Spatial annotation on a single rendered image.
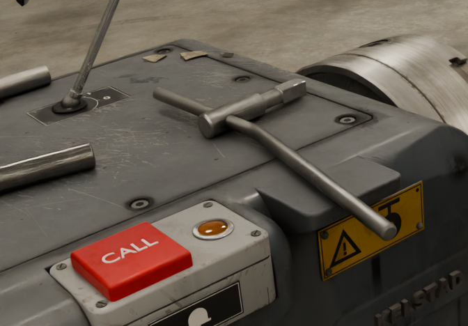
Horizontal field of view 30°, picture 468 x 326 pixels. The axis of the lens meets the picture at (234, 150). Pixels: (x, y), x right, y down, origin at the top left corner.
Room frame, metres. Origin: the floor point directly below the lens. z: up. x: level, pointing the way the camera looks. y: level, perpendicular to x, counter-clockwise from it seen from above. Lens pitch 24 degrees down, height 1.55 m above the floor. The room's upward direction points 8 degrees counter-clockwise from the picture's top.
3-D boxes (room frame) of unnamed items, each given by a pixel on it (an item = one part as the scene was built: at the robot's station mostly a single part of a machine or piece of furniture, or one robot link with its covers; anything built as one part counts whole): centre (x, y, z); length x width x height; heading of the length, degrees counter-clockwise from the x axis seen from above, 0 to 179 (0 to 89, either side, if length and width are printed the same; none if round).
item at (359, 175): (0.59, -0.06, 1.24); 0.09 x 0.08 x 0.03; 121
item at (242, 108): (0.73, -0.02, 1.27); 0.12 x 0.02 x 0.02; 127
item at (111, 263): (0.49, 0.08, 1.26); 0.06 x 0.06 x 0.02; 31
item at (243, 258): (0.51, 0.06, 1.23); 0.13 x 0.08 x 0.05; 121
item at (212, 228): (0.53, 0.02, 1.26); 0.02 x 0.02 x 0.01
